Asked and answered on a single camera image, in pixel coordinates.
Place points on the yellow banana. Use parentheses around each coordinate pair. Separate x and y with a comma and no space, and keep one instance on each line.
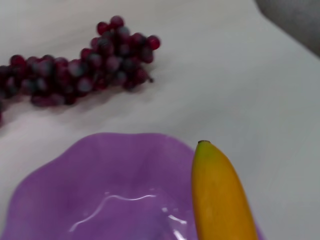
(220,197)

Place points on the purple wavy plastic bowl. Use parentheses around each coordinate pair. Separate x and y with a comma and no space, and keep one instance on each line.
(105,190)

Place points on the red grape bunch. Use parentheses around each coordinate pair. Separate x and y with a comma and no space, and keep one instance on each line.
(75,72)

